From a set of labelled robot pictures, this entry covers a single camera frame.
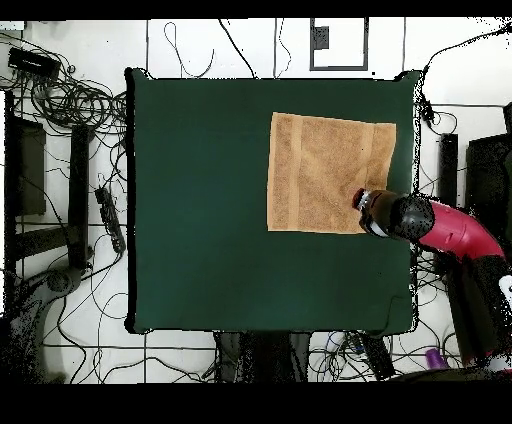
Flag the tan terry towel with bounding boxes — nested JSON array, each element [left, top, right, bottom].
[[266, 111, 398, 235]]

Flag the dark flat panel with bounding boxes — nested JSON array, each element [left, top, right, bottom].
[[15, 117, 47, 217]]

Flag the black upright bar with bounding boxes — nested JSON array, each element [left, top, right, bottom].
[[438, 133, 460, 207]]

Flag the dark monitor panel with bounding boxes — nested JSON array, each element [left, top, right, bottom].
[[462, 133, 512, 241]]

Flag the black keyboard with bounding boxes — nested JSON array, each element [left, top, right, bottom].
[[351, 331, 396, 381]]

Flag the dark green tablecloth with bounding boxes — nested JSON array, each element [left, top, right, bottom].
[[124, 66, 421, 336]]

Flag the small purple object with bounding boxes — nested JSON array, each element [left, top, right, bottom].
[[424, 346, 447, 371]]

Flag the black power strip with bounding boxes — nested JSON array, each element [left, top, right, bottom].
[[94, 186, 127, 255]]

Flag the gray tripod base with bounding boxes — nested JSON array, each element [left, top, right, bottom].
[[37, 265, 85, 299]]

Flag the gray square frame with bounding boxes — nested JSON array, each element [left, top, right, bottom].
[[309, 17, 370, 72]]

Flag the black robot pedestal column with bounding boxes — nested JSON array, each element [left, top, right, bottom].
[[215, 331, 311, 383]]

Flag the black stand frame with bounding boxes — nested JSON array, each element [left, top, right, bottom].
[[3, 90, 95, 273]]

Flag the black box with cables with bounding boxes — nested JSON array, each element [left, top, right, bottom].
[[7, 46, 62, 81]]

